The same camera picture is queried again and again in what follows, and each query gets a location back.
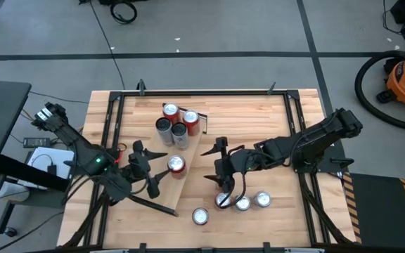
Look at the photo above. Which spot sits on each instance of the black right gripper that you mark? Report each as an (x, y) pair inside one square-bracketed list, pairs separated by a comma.
[(236, 161)]

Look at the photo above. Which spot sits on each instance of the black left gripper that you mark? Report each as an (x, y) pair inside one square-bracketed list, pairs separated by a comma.
[(141, 168)]

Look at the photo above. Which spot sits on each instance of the red Coca-Cola can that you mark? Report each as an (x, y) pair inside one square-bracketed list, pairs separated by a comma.
[(191, 119), (200, 215), (176, 165), (223, 199), (171, 110)]

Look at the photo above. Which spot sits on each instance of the silver can with black lid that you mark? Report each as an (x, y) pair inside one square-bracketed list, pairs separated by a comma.
[(180, 133), (164, 128)]

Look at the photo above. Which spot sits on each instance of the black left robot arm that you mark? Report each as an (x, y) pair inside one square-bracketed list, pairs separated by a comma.
[(72, 137)]

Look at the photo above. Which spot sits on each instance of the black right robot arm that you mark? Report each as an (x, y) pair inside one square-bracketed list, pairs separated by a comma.
[(315, 137)]

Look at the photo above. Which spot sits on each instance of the wooden shelf with black legs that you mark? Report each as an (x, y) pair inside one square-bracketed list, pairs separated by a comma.
[(171, 195)]

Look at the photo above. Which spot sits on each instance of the silver Diet Coke can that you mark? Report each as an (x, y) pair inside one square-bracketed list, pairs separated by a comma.
[(262, 199), (243, 203)]

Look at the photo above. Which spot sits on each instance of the black table clamp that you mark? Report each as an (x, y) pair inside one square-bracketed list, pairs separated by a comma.
[(142, 247), (141, 87), (266, 247)]

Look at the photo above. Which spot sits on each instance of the white box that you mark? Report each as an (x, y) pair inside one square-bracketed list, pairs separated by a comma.
[(60, 158)]

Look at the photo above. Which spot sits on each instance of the small black power adapter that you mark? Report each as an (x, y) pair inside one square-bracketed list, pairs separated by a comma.
[(52, 169)]

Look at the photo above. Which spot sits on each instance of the black power brick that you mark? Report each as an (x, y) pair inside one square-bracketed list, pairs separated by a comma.
[(36, 142)]

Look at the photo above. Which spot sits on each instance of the black mat with hazard stripes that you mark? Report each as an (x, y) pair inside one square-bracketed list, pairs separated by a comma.
[(382, 211)]

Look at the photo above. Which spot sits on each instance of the black metal table frame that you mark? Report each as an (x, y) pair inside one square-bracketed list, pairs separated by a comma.
[(188, 93)]

